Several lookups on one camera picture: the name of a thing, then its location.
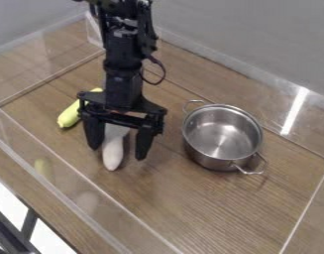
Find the clear acrylic enclosure wall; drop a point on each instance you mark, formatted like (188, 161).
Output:
(162, 205)

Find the spoon with yellow-green handle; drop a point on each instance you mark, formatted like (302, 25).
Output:
(68, 118)

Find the silver pot with handles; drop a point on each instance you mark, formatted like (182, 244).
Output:
(222, 138)

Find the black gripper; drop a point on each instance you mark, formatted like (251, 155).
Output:
(120, 105)

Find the dark metal table leg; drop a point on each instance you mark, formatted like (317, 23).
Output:
(15, 240)

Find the plush mushroom toy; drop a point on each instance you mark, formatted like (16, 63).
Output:
(112, 148)

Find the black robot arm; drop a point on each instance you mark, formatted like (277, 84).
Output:
(128, 39)

